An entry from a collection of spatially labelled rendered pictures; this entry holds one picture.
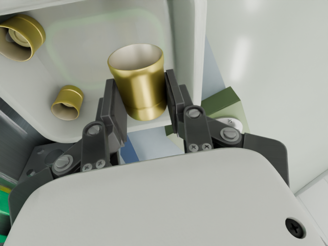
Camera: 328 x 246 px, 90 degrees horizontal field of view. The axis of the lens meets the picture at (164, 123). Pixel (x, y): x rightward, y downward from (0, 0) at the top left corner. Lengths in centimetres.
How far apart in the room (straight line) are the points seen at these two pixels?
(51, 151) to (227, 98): 47
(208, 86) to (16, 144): 49
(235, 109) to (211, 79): 12
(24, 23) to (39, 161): 19
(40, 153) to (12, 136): 4
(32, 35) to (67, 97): 8
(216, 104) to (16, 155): 49
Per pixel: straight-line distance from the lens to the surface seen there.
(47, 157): 31
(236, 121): 60
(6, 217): 35
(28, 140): 35
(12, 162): 32
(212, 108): 55
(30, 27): 25
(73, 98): 27
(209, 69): 53
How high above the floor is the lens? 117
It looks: 43 degrees down
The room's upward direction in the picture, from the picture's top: 169 degrees clockwise
